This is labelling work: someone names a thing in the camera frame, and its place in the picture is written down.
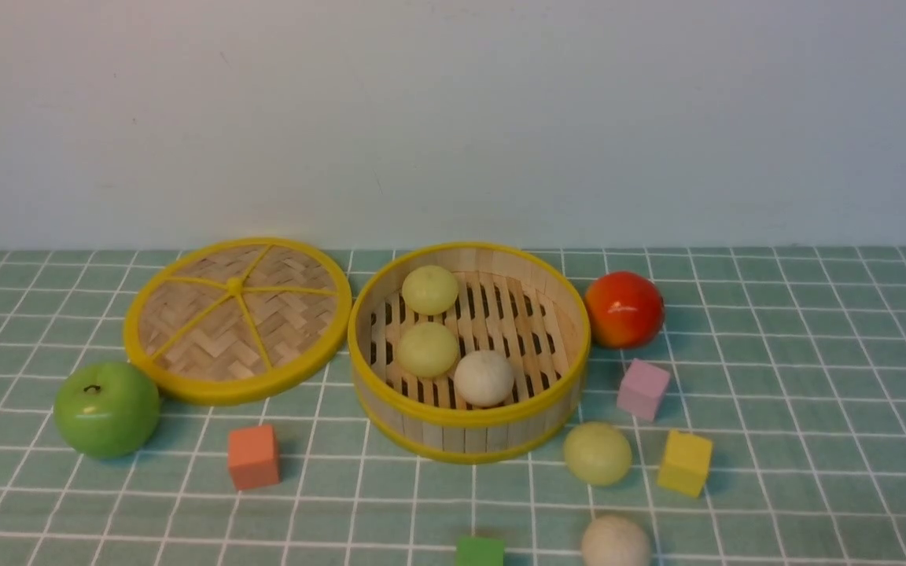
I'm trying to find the yellow-rimmed bamboo steamer lid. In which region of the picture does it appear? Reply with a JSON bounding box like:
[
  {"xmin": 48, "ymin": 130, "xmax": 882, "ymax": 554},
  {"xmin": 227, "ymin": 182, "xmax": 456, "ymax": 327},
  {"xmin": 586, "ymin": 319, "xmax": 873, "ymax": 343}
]
[{"xmin": 123, "ymin": 237, "xmax": 353, "ymax": 406}]

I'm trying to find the green cube block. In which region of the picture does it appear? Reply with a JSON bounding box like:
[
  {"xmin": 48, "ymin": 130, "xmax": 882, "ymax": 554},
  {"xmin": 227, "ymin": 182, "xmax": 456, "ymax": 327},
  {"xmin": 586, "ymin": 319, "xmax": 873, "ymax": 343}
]
[{"xmin": 455, "ymin": 536, "xmax": 506, "ymax": 566}]

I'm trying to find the white bun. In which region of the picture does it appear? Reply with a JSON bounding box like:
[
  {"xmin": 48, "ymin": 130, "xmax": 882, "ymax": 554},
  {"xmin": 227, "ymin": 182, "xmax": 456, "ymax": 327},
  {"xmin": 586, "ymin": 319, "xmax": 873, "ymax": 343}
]
[
  {"xmin": 581, "ymin": 513, "xmax": 652, "ymax": 566},
  {"xmin": 453, "ymin": 351, "xmax": 514, "ymax": 408}
]

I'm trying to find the green bun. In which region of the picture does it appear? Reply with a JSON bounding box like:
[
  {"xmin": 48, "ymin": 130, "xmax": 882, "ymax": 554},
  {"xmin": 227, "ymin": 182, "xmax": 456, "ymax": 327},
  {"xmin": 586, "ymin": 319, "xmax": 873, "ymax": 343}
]
[
  {"xmin": 396, "ymin": 322, "xmax": 459, "ymax": 379},
  {"xmin": 563, "ymin": 421, "xmax": 633, "ymax": 487},
  {"xmin": 400, "ymin": 265, "xmax": 459, "ymax": 316}
]

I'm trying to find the red orange tomato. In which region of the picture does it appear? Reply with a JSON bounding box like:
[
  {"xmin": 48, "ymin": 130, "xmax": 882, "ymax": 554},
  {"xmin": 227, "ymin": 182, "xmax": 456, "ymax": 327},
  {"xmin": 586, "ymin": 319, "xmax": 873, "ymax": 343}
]
[{"xmin": 584, "ymin": 271, "xmax": 665, "ymax": 350}]

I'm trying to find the yellow cube block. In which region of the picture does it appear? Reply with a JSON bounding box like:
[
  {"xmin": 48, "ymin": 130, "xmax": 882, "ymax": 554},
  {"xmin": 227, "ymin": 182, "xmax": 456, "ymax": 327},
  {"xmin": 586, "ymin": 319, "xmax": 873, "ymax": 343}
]
[{"xmin": 657, "ymin": 429, "xmax": 714, "ymax": 498}]

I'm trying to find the green apple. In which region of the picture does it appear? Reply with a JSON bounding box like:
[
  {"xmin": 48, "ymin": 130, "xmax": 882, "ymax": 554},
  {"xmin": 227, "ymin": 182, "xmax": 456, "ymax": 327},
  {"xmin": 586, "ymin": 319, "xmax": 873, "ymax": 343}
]
[{"xmin": 53, "ymin": 359, "xmax": 161, "ymax": 460}]

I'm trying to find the orange cube block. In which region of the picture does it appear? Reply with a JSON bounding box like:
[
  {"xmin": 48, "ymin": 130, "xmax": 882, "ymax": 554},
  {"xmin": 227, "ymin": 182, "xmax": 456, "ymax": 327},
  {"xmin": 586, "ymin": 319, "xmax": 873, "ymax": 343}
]
[{"xmin": 227, "ymin": 423, "xmax": 280, "ymax": 491}]

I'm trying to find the pink cube block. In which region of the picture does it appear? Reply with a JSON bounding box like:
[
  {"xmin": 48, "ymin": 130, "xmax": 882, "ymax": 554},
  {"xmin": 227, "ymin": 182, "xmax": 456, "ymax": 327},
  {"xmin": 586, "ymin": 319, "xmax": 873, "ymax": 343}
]
[{"xmin": 616, "ymin": 358, "xmax": 672, "ymax": 422}]

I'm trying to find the yellow-rimmed bamboo steamer tray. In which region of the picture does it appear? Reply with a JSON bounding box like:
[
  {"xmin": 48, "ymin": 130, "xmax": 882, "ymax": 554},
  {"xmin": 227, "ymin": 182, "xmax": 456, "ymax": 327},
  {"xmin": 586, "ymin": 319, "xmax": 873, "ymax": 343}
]
[{"xmin": 348, "ymin": 241, "xmax": 592, "ymax": 465}]

